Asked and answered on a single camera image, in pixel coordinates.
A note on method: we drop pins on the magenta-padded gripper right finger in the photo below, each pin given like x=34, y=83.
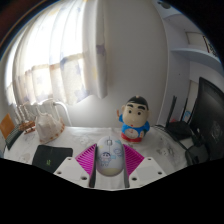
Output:
x=135, y=159

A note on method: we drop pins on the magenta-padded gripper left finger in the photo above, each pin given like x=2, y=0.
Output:
x=85, y=160

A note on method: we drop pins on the white cartoon-print computer mouse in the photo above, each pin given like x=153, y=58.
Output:
x=110, y=155

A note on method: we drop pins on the black mouse pad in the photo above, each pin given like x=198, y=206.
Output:
x=51, y=156

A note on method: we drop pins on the cartoon boy clock figurine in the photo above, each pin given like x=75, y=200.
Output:
x=135, y=120

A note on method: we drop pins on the black router with antennas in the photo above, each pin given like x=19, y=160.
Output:
x=178, y=128

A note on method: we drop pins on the black computer monitor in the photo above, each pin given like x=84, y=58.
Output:
x=211, y=123

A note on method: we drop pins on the orange wooden chair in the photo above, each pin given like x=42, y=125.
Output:
x=6, y=126

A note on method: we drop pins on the white star-print curtain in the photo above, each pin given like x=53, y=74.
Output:
x=56, y=50

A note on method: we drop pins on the white wall shelf unit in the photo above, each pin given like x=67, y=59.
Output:
x=186, y=53

